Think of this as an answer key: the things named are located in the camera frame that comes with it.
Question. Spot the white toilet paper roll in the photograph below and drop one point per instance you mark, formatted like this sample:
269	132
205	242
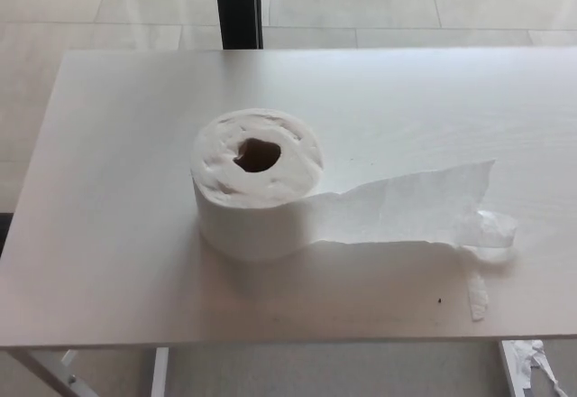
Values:
252	216

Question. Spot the black vertical pillar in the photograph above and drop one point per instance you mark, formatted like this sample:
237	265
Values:
236	4

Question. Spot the small white paper scrap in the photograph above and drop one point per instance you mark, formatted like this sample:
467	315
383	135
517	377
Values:
478	298

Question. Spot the white upright table leg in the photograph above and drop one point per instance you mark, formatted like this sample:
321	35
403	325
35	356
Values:
159	372

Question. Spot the white wide table leg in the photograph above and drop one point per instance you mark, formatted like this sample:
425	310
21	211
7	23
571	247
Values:
514	370

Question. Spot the torn paper scraps on floor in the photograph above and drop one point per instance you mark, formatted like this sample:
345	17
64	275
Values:
538	356

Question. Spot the grey slanted table leg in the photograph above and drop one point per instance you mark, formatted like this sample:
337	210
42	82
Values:
40	370

